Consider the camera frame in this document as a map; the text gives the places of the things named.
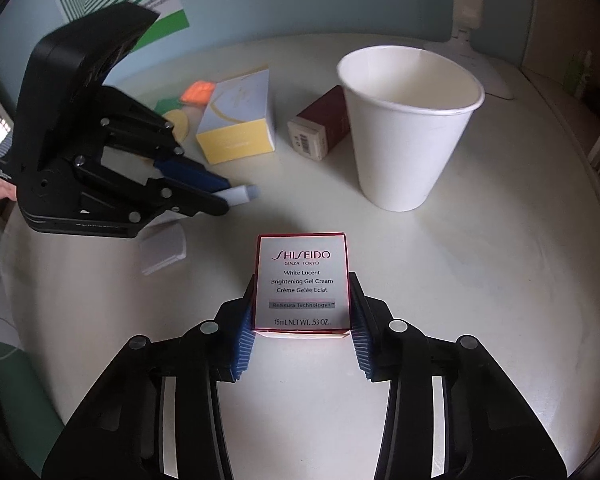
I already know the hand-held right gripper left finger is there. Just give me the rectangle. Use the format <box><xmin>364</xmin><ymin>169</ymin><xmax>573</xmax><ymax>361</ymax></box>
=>
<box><xmin>41</xmin><ymin>272</ymin><xmax>259</xmax><ymax>480</ymax></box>

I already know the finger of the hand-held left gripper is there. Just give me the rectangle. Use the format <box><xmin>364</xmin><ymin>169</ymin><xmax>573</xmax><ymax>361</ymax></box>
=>
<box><xmin>99</xmin><ymin>86</ymin><xmax>229</xmax><ymax>192</ymax></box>
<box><xmin>74</xmin><ymin>154</ymin><xmax>231</xmax><ymax>225</ymax></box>

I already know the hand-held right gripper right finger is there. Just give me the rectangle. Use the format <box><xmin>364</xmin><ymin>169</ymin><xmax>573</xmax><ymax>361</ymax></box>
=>
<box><xmin>349</xmin><ymin>271</ymin><xmax>569</xmax><ymax>480</ymax></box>

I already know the white box with red edges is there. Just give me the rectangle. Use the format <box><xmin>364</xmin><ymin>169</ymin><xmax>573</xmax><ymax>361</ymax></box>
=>
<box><xmin>250</xmin><ymin>232</ymin><xmax>355</xmax><ymax>339</ymax></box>

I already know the white paper cup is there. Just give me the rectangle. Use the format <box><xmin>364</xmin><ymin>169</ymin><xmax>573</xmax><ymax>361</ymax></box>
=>
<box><xmin>336</xmin><ymin>45</ymin><xmax>486</xmax><ymax>212</ymax></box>

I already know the yellow round sponge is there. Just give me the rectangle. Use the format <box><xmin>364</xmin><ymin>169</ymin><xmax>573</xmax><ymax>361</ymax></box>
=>
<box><xmin>162</xmin><ymin>110</ymin><xmax>189</xmax><ymax>139</ymax></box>

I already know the yellow and pale blue box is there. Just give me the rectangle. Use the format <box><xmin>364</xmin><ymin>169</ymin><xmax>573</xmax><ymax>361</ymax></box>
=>
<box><xmin>195</xmin><ymin>67</ymin><xmax>276</xmax><ymax>165</ymax></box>

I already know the orange sponge in clear wrapper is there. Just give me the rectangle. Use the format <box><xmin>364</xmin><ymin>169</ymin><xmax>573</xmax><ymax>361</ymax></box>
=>
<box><xmin>180</xmin><ymin>80</ymin><xmax>217</xmax><ymax>107</ymax></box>

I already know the dark red box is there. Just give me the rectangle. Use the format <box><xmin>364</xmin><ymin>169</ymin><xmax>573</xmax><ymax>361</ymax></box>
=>
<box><xmin>286</xmin><ymin>85</ymin><xmax>352</xmax><ymax>162</ymax></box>

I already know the white lamp base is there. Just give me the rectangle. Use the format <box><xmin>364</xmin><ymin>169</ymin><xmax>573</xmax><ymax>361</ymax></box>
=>
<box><xmin>450</xmin><ymin>0</ymin><xmax>517</xmax><ymax>102</ymax></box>

